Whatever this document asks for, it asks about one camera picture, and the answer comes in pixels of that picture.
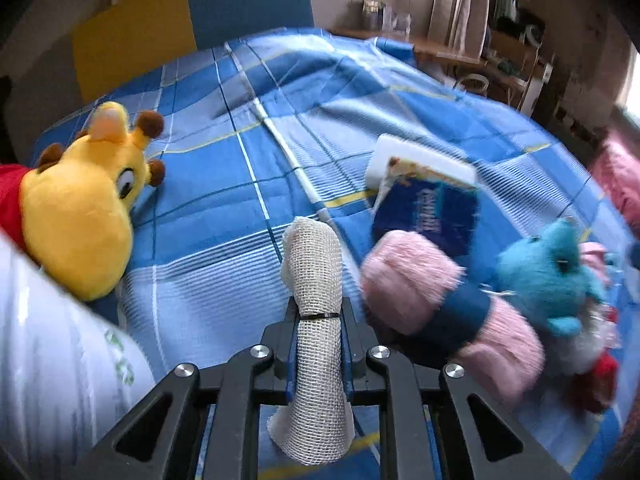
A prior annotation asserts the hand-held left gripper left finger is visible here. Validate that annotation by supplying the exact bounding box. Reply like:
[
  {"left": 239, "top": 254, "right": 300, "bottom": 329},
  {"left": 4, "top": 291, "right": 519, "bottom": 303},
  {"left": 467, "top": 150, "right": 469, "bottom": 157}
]
[{"left": 87, "top": 297, "right": 301, "bottom": 480}]

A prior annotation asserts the clear plastic bag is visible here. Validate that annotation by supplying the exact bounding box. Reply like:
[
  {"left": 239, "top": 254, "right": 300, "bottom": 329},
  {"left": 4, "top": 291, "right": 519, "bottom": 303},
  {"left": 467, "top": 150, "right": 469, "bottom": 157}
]
[{"left": 545, "top": 305, "right": 623, "bottom": 376}]

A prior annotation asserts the pink yarn skein blue band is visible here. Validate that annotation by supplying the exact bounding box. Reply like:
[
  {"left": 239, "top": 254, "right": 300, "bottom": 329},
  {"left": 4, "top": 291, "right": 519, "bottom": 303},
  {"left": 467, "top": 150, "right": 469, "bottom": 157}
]
[{"left": 360, "top": 230, "right": 546, "bottom": 406}]

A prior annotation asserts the blue plaid bedsheet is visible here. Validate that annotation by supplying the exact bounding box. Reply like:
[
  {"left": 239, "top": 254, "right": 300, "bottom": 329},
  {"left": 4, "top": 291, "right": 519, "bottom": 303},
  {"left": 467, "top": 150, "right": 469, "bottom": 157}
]
[{"left": 30, "top": 27, "right": 633, "bottom": 480}]

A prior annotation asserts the blue tissue pack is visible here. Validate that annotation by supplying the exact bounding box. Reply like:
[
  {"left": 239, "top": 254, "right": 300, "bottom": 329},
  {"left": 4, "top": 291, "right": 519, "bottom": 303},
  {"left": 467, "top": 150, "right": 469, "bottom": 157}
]
[{"left": 371, "top": 157, "right": 481, "bottom": 258}]

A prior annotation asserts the clear acrylic organizer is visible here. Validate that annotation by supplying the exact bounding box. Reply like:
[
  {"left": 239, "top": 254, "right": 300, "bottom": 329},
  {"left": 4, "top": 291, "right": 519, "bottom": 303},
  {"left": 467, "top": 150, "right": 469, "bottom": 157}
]
[{"left": 361, "top": 0, "right": 412, "bottom": 36}]

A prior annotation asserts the blue and yellow headboard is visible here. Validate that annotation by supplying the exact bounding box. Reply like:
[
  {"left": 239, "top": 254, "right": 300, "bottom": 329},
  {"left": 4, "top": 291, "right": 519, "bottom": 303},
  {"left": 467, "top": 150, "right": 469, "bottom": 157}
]
[{"left": 4, "top": 0, "right": 316, "bottom": 161}]

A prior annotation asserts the blue plush toy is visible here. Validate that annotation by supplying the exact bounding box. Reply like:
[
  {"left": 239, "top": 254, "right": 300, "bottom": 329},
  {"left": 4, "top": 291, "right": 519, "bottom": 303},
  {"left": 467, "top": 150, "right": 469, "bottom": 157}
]
[{"left": 497, "top": 220, "right": 608, "bottom": 336}]

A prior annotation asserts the wooden desk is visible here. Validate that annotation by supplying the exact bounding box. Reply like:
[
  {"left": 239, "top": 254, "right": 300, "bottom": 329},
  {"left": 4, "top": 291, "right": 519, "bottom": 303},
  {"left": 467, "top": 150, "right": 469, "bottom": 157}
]
[{"left": 332, "top": 27, "right": 551, "bottom": 96}]

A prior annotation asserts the beige curtain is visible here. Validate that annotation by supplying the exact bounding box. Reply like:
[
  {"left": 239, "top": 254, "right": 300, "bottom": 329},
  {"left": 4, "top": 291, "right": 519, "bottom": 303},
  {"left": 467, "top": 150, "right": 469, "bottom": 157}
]
[{"left": 430, "top": 0, "right": 493, "bottom": 53}]

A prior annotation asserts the pink blanket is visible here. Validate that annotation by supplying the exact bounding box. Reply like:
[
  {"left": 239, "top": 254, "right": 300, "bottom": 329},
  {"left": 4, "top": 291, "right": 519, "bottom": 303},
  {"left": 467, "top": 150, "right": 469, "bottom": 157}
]
[{"left": 590, "top": 135, "right": 640, "bottom": 238}]

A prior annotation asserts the beige gauze roll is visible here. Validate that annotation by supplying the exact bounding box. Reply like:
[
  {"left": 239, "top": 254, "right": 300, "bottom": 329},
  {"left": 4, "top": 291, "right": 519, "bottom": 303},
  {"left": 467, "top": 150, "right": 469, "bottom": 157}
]
[{"left": 269, "top": 216, "right": 357, "bottom": 465}]

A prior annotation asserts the yellow giraffe plush toy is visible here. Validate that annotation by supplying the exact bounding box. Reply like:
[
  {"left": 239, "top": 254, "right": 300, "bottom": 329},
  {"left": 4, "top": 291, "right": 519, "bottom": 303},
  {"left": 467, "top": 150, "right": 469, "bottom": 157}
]
[{"left": 0, "top": 101, "right": 167, "bottom": 302}]

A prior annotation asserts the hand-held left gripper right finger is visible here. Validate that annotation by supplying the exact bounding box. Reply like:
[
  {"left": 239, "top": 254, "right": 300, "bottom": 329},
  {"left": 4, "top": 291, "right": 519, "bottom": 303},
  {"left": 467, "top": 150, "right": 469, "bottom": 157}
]
[{"left": 340, "top": 296, "right": 571, "bottom": 480}]

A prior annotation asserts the red plush toy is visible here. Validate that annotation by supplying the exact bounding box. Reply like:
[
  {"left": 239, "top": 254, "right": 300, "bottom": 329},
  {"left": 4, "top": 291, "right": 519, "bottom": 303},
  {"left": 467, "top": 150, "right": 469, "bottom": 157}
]
[{"left": 565, "top": 350, "right": 618, "bottom": 413}]

